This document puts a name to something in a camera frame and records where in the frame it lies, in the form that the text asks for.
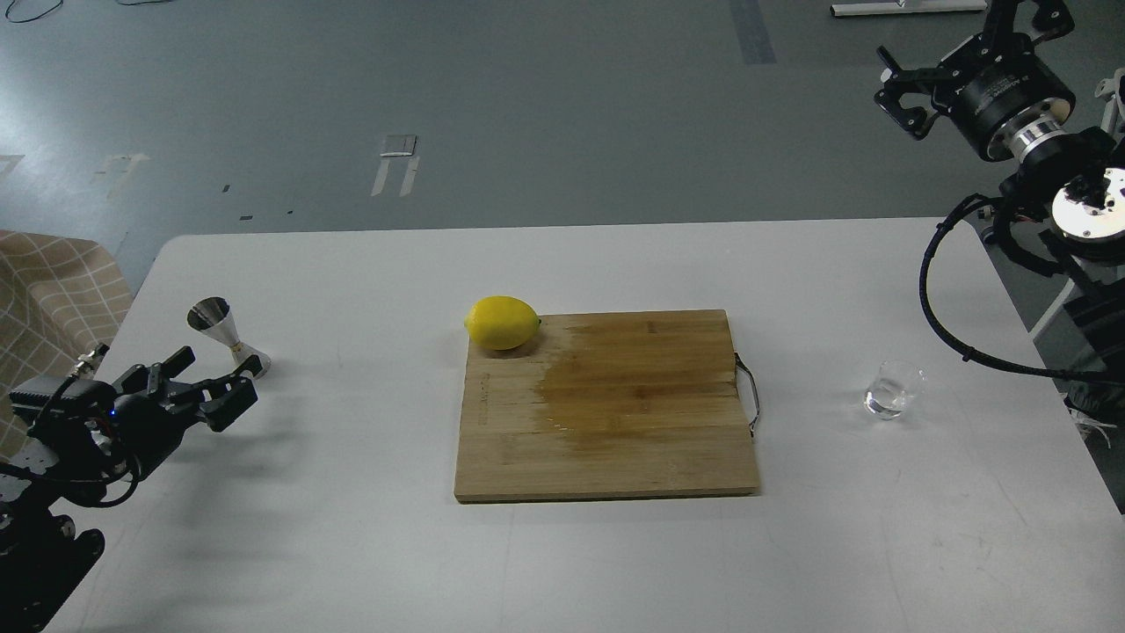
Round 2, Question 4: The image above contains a clear glass cup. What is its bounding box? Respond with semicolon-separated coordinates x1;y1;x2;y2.
861;360;928;421

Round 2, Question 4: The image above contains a steel jigger measuring cup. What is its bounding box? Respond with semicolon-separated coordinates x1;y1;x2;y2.
186;296;271;378

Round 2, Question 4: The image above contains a yellow lemon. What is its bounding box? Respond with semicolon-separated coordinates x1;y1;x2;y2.
464;295;541;350

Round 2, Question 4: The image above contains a white bar on floor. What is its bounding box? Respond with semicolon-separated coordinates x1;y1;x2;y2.
829;1;989;18

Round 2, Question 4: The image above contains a bamboo cutting board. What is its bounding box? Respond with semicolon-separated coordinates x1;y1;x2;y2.
453;309;762;504

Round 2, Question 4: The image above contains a beige checkered cloth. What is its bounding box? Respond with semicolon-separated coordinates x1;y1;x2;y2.
1;229;134;460

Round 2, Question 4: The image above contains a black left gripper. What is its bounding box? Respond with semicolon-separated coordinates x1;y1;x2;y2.
108;346;258;480

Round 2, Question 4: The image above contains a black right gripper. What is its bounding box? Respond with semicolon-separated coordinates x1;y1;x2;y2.
874;0;1078;164

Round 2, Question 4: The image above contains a black cable on floor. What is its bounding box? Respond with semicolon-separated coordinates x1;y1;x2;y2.
5;0;68;25

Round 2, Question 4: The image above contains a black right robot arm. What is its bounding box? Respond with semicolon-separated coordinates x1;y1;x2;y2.
875;1;1122;386

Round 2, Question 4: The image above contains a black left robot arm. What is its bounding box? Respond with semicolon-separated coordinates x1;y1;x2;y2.
1;345;268;632

